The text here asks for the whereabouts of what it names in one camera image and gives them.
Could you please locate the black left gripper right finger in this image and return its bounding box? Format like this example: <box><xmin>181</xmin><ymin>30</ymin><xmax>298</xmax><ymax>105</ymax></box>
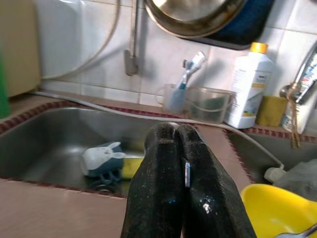
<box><xmin>174</xmin><ymin>123</ymin><xmax>257</xmax><ymax>238</ymax></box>

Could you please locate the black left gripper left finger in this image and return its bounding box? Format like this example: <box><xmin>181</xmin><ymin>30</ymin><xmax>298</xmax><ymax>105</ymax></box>
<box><xmin>120</xmin><ymin>122</ymin><xmax>186</xmax><ymax>238</ymax></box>

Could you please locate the yellow plastic bowl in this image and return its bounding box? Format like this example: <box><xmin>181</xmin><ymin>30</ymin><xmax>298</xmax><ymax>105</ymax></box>
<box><xmin>240</xmin><ymin>183</ymin><xmax>317</xmax><ymax>238</ymax></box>

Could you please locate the blue rabbit cup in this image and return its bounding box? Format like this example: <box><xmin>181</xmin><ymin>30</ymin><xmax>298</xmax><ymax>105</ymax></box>
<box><xmin>81</xmin><ymin>141</ymin><xmax>127</xmax><ymax>185</ymax></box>

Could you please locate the metal spoon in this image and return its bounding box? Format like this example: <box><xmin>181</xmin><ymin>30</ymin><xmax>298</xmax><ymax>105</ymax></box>
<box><xmin>274</xmin><ymin>223</ymin><xmax>317</xmax><ymax>238</ymax></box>

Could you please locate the bright yellow sponge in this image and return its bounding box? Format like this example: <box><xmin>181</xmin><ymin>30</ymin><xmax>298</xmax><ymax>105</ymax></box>
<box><xmin>122</xmin><ymin>156</ymin><xmax>144</xmax><ymax>180</ymax></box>

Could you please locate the steel sink basin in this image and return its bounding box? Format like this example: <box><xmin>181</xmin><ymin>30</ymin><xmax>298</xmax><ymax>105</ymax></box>
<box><xmin>226</xmin><ymin>131</ymin><xmax>317</xmax><ymax>189</ymax></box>
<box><xmin>0</xmin><ymin>106</ymin><xmax>184</xmax><ymax>199</ymax></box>

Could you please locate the clear plastic bag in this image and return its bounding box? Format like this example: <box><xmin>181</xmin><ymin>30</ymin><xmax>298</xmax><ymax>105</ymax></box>
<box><xmin>264</xmin><ymin>158</ymin><xmax>317</xmax><ymax>196</ymax></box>

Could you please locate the clear toothbrush cup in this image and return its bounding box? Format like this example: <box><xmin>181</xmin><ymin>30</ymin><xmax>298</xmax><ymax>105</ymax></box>
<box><xmin>156</xmin><ymin>83</ymin><xmax>191</xmax><ymax>116</ymax></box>

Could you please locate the clear plastic container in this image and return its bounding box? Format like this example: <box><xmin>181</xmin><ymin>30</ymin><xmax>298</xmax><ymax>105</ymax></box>
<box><xmin>185</xmin><ymin>85</ymin><xmax>236</xmax><ymax>124</ymax></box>

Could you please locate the dark yellow sponge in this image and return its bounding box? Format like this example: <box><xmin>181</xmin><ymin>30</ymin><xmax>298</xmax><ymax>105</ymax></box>
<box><xmin>256</xmin><ymin>95</ymin><xmax>288</xmax><ymax>127</ymax></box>

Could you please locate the white bottle yellow cap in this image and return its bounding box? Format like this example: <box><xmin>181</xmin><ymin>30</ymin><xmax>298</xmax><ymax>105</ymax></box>
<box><xmin>224</xmin><ymin>42</ymin><xmax>275</xmax><ymax>129</ymax></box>

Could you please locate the blue white toothbrush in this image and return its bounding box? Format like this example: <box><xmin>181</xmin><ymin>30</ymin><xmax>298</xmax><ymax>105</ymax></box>
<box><xmin>176</xmin><ymin>59</ymin><xmax>196</xmax><ymax>90</ymax></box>
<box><xmin>182</xmin><ymin>51</ymin><xmax>208</xmax><ymax>90</ymax></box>

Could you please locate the chrome sink faucet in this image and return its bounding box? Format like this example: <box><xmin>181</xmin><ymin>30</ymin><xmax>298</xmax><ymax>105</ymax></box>
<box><xmin>279</xmin><ymin>43</ymin><xmax>317</xmax><ymax>149</ymax></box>

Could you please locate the white filter tube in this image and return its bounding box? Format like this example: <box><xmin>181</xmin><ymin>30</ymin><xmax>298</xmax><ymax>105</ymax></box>
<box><xmin>41</xmin><ymin>0</ymin><xmax>122</xmax><ymax>80</ymax></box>

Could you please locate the hanging steel wok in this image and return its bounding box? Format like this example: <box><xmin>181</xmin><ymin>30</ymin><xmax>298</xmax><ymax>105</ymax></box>
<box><xmin>145</xmin><ymin>0</ymin><xmax>248</xmax><ymax>39</ymax></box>

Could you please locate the hanging dark tray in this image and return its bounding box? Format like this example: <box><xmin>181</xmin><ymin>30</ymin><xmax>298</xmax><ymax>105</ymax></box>
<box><xmin>178</xmin><ymin>0</ymin><xmax>275</xmax><ymax>50</ymax></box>

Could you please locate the green dish soap bottle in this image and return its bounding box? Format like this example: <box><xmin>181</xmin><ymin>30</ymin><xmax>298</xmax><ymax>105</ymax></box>
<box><xmin>0</xmin><ymin>42</ymin><xmax>12</xmax><ymax>119</ymax></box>

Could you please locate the beige water filter unit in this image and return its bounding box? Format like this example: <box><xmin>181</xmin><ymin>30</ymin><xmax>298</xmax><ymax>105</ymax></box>
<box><xmin>0</xmin><ymin>0</ymin><xmax>42</xmax><ymax>97</ymax></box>

